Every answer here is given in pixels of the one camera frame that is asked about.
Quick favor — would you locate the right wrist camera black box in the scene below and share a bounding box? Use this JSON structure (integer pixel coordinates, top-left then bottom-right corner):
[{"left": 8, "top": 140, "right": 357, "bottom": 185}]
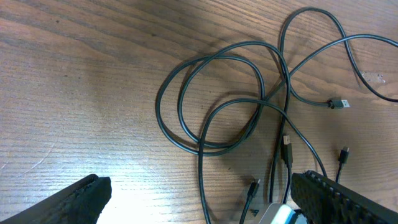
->
[{"left": 254, "top": 203, "right": 308, "bottom": 224}]

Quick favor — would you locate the black USB cable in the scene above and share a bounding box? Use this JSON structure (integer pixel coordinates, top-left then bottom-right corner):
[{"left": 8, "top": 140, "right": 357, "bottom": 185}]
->
[{"left": 154, "top": 6, "right": 398, "bottom": 205}]

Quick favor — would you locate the thin black cable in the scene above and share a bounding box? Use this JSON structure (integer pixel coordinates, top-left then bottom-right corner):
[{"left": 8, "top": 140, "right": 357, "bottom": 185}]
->
[{"left": 197, "top": 98, "right": 351, "bottom": 224}]

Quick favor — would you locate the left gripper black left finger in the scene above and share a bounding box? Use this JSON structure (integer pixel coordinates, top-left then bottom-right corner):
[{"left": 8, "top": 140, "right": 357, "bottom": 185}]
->
[{"left": 1, "top": 174, "right": 112, "bottom": 224}]

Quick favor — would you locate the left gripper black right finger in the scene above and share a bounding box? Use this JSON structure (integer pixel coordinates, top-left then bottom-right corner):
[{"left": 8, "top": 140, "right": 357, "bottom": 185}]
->
[{"left": 291, "top": 170, "right": 397, "bottom": 224}]

